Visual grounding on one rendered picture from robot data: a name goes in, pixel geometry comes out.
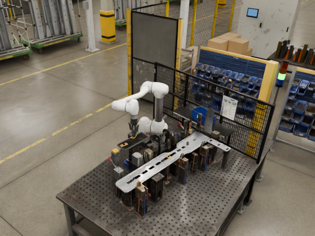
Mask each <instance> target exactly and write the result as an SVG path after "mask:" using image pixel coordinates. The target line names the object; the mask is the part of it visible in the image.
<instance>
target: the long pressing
mask: <svg viewBox="0 0 315 236"><path fill-rule="evenodd" d="M195 139H196V140H195ZM194 140H195V141H194ZM202 140H205V143H206V142H207V141H208V140H210V138H209V137H208V136H206V135H204V134H202V133H200V132H195V133H193V134H192V135H190V136H188V137H186V138H185V139H183V140H182V141H180V142H178V143H177V148H176V149H175V150H173V151H172V152H170V153H162V154H160V155H159V156H157V157H155V158H154V159H152V160H151V161H149V162H147V163H146V164H144V165H143V166H141V167H139V168H138V169H136V170H134V171H133V172H131V173H129V174H128V175H126V176H125V177H123V178H122V179H120V180H118V181H117V182H116V183H115V184H116V186H117V187H118V188H119V189H121V190H122V191H123V192H125V193H128V192H130V191H132V190H133V189H135V187H136V184H137V182H138V181H140V182H141V184H142V183H143V182H145V181H146V180H148V179H149V178H151V177H152V176H154V175H155V174H157V173H158V172H160V171H161V170H163V169H164V168H166V167H167V166H169V165H170V164H172V163H173V162H175V161H176V160H178V159H179V158H180V154H181V153H184V155H185V154H188V153H191V152H193V151H194V150H196V149H197V148H199V147H200V145H201V142H202ZM187 141H189V145H186V143H187ZM183 146H185V148H182V147H183ZM178 149H180V150H181V151H179V152H177V150H178ZM174 152H175V153H176V154H174V155H173V156H171V157H172V158H171V159H169V158H168V159H166V160H165V161H163V162H161V160H163V159H165V158H166V156H165V155H166V154H168V155H171V154H172V153H174ZM158 162H161V163H160V164H159V165H155V164H157V163H158ZM152 166H154V168H153V169H151V170H149V168H150V167H152ZM144 171H148V172H146V173H145V174H142V173H143V172H144ZM138 175H140V177H139V178H137V179H135V180H133V177H136V176H138ZM130 180H133V182H131V183H129V184H127V182H128V181H130Z"/></svg>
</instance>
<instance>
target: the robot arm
mask: <svg viewBox="0 0 315 236"><path fill-rule="evenodd" d="M168 91H169V87H168V86H167V85H166V84H163V83H160V82H150V81H146V82H144V83H143V84H142V86H141V89H140V92H139V93H137V94H134V95H131V96H128V97H125V98H123V99H120V100H118V101H113V102H112V109H114V110H115V111H121V112H128V113H130V122H128V124H129V128H130V130H131V131H132V136H133V135H134V137H135V136H136V134H138V133H140V132H143V133H144V134H146V133H148V135H149V136H151V135H153V133H159V134H162V133H163V129H167V128H168V125H167V124H166V123H165V122H164V120H163V119H162V116H163V97H164V96H165V95H166V94H167V93H168ZM147 93H153V94H154V96H155V119H153V121H151V120H150V119H149V118H147V117H142V118H141V119H140V120H139V123H138V122H137V118H138V111H139V104H138V101H137V100H136V99H138V98H141V97H143V96H144V95H145V94H147ZM131 124H132V125H131ZM136 125H137V127H136ZM134 127H135V130H133V128H134ZM137 131H138V132H137ZM136 132H137V133H136Z"/></svg>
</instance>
